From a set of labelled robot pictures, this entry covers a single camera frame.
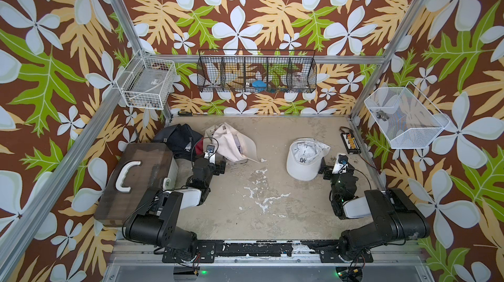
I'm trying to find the cream pink baseball cap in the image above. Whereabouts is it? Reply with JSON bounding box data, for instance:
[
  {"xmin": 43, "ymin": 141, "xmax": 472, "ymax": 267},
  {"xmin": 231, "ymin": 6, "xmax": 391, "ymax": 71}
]
[{"xmin": 205, "ymin": 123, "xmax": 259, "ymax": 164}]

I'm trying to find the white baseball cap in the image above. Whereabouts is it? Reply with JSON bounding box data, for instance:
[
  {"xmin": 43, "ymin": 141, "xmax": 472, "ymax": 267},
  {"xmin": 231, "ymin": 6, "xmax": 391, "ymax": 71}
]
[{"xmin": 286, "ymin": 138, "xmax": 331, "ymax": 182}]

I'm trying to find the black baseball cap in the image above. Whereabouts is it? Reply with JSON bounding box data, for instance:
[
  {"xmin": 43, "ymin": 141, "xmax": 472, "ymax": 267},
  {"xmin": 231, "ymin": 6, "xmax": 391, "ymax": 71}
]
[{"xmin": 152, "ymin": 124, "xmax": 203, "ymax": 161}]

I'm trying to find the maroon baseball cap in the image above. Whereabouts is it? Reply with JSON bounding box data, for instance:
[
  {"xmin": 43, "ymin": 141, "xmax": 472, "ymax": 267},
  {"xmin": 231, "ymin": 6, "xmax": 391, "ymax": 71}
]
[{"xmin": 194, "ymin": 138, "xmax": 204, "ymax": 157}]

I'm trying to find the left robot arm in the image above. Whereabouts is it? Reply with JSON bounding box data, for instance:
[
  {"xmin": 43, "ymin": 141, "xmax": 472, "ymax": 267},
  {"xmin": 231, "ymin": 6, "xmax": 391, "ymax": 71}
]
[{"xmin": 122, "ymin": 158, "xmax": 226, "ymax": 258}]

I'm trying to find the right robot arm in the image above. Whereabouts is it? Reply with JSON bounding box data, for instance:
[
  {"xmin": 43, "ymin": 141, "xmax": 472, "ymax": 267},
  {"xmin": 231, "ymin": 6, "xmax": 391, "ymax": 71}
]
[{"xmin": 319, "ymin": 156, "xmax": 431, "ymax": 261}]

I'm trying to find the black orange device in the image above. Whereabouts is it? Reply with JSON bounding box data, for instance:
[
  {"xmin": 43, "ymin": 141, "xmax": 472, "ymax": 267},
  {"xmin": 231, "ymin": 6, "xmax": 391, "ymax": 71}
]
[{"xmin": 339, "ymin": 127, "xmax": 361, "ymax": 155}]

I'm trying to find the small dark object in basket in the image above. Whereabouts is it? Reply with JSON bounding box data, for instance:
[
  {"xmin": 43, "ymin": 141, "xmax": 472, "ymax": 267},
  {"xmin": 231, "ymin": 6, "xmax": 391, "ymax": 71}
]
[{"xmin": 376, "ymin": 110, "xmax": 390, "ymax": 121}]

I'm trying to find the brown lidded storage box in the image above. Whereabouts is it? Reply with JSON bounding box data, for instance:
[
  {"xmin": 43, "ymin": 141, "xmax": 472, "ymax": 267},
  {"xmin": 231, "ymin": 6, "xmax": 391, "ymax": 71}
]
[{"xmin": 94, "ymin": 143, "xmax": 179, "ymax": 228}]

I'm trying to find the white mesh basket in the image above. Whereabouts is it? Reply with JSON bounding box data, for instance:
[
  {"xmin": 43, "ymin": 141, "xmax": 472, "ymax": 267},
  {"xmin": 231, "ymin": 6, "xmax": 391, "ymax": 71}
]
[{"xmin": 364, "ymin": 82, "xmax": 450, "ymax": 149}]

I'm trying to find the blue object in basket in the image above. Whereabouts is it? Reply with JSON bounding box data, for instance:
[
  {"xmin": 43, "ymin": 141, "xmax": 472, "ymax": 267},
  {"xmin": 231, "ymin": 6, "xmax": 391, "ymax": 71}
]
[{"xmin": 252, "ymin": 80, "xmax": 267, "ymax": 91}]

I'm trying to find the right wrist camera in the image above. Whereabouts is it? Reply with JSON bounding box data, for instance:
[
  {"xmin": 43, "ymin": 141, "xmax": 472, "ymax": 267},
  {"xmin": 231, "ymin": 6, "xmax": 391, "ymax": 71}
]
[{"xmin": 332, "ymin": 153, "xmax": 349, "ymax": 174}]

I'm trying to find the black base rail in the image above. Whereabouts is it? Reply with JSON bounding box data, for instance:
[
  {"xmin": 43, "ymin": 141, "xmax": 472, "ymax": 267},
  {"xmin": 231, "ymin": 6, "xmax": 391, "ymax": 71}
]
[{"xmin": 162, "ymin": 240, "xmax": 374, "ymax": 264}]

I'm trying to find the black wire basket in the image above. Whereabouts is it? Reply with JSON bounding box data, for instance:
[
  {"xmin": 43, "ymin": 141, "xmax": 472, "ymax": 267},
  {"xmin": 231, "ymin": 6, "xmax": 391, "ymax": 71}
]
[{"xmin": 196, "ymin": 49, "xmax": 318, "ymax": 94}]

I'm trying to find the white wire basket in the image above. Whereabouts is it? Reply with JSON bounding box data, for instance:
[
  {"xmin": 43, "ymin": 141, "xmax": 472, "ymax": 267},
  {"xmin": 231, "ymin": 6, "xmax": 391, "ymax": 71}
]
[{"xmin": 115, "ymin": 54, "xmax": 177, "ymax": 110}]

